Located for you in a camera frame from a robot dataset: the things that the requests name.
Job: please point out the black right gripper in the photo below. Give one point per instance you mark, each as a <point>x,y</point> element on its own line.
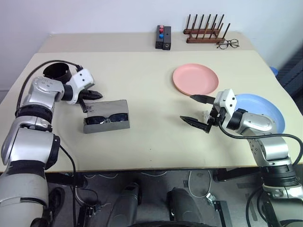
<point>216,117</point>

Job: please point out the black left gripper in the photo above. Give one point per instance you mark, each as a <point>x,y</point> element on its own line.
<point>85,94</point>

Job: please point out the grey glasses case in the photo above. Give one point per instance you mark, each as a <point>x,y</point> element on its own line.
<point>106,106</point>

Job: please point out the black sunglasses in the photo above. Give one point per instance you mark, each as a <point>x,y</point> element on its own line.
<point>94,120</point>

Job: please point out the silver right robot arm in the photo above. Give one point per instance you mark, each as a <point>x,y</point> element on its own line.
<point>260,123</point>

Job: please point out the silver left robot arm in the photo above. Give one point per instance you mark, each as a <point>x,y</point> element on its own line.
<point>26,146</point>

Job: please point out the pink plastic plate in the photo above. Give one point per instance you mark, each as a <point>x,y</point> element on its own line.
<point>194,78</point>

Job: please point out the black cylindrical container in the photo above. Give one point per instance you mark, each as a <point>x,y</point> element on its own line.
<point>61,75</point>

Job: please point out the blue plastic plate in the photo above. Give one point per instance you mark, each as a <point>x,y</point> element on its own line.
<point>260,104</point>

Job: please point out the brown thin-framed eyeglasses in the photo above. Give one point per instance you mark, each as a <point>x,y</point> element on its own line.
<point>222,45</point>

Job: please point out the brown wooden peg rack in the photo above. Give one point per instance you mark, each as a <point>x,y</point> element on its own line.
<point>189,31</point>
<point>201,40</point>

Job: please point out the black box with coloured buttons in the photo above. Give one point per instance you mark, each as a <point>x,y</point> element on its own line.
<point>159,43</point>

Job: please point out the plain black rectangular box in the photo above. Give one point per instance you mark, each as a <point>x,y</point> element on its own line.
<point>167,35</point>

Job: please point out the blue round object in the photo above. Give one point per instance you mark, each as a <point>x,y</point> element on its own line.
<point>275,71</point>

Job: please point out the dark rounded shell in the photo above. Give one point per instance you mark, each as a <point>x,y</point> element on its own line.
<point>184,205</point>
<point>126,203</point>

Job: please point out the dark slatted panel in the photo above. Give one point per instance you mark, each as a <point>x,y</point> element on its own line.
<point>292,73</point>

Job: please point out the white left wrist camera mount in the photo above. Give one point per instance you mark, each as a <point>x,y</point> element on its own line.
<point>81,78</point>

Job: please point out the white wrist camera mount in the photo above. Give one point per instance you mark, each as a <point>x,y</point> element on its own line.
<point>226,99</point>
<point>81,78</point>

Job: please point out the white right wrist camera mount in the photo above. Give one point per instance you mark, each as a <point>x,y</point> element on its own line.
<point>226,99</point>

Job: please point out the black table frame bar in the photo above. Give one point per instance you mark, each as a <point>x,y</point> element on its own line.
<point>66,180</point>
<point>236,174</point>

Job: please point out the metal caster bracket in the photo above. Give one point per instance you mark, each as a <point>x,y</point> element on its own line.
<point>219,208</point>

